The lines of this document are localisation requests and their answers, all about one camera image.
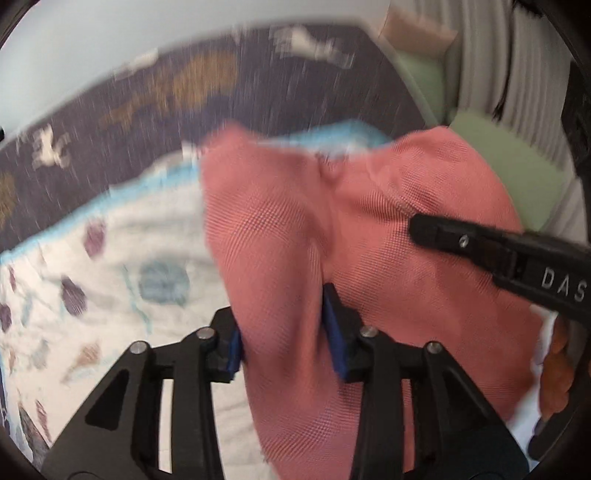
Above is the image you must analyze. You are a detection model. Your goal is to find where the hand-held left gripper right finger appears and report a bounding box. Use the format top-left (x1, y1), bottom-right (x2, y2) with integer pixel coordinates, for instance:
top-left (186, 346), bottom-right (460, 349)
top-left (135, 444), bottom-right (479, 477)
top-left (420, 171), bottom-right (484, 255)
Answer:
top-left (322, 282), bottom-right (532, 480)

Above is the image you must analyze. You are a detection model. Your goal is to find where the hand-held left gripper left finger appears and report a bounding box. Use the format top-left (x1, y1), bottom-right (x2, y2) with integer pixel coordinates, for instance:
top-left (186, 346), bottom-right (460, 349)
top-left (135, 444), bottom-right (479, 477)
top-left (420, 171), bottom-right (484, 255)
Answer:
top-left (46, 307), bottom-right (243, 480)

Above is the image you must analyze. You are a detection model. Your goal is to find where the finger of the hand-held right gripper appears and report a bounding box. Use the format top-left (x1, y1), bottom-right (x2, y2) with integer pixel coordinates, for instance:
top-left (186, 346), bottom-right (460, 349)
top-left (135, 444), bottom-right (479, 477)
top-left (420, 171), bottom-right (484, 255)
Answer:
top-left (410, 211), bottom-right (523, 278)

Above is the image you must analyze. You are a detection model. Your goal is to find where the pink knit garment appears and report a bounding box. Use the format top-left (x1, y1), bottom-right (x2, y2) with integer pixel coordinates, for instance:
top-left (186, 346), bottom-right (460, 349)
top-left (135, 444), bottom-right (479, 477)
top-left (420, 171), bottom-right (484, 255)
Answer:
top-left (198, 122), bottom-right (546, 480)

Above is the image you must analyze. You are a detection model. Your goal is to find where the person's right hand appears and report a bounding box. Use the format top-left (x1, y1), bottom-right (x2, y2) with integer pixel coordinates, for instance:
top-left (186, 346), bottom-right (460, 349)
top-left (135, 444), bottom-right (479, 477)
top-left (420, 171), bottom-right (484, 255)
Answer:
top-left (538, 318), bottom-right (576, 422)

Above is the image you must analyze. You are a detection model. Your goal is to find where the large green pillow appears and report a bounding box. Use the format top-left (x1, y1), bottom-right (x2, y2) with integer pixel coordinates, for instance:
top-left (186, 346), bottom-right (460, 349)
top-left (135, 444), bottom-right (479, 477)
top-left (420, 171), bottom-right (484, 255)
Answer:
top-left (448, 111), bottom-right (568, 232)

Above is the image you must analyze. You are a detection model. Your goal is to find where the small green pillow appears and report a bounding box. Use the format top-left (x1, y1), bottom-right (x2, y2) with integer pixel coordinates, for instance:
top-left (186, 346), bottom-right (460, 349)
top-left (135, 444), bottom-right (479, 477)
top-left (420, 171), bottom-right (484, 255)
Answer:
top-left (392, 51), bottom-right (448, 125)

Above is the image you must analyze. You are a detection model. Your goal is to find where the white shell print blanket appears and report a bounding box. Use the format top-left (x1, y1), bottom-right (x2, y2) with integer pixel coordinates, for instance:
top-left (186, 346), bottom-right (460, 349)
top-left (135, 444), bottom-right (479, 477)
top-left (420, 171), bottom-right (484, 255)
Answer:
top-left (0, 120), bottom-right (555, 480)

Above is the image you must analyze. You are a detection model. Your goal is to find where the white ribbed radiator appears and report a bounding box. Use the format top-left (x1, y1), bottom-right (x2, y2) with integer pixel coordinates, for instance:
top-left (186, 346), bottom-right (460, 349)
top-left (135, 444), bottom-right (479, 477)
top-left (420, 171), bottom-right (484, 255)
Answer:
top-left (443, 0), bottom-right (578, 241)

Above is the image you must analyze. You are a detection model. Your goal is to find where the beige pillow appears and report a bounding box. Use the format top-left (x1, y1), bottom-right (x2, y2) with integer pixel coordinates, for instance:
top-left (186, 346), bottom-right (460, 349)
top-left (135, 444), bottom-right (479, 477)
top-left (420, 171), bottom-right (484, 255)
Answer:
top-left (383, 9), bottom-right (458, 58)

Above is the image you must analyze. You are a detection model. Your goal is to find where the dark purple printed bedsheet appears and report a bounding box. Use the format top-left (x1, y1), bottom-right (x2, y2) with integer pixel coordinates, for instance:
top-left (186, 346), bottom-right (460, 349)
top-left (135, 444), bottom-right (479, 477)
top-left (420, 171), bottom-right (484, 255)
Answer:
top-left (0, 18), bottom-right (439, 252)

